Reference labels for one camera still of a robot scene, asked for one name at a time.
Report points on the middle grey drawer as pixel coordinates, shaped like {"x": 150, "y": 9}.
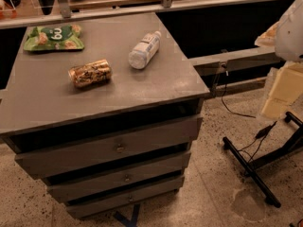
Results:
{"x": 134, "y": 174}

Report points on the grey drawer cabinet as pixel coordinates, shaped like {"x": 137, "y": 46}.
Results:
{"x": 42, "y": 109}

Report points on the clear plastic water bottle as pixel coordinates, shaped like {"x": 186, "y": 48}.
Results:
{"x": 143, "y": 52}

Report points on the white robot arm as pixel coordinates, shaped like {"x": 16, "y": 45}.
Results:
{"x": 286, "y": 37}

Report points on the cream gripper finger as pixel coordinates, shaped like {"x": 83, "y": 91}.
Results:
{"x": 286, "y": 89}
{"x": 267, "y": 38}

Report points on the top grey drawer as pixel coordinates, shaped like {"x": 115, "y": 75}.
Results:
{"x": 45, "y": 163}

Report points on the green snack bag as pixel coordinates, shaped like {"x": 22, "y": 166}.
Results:
{"x": 62, "y": 38}

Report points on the grey drawer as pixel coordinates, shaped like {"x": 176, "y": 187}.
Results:
{"x": 137, "y": 194}
{"x": 134, "y": 174}
{"x": 45, "y": 163}

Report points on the orange soda can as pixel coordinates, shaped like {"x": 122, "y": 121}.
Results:
{"x": 90, "y": 73}

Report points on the metal frame rail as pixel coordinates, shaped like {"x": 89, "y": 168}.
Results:
{"x": 29, "y": 12}

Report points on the bottom grey drawer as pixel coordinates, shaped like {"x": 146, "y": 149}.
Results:
{"x": 137, "y": 194}

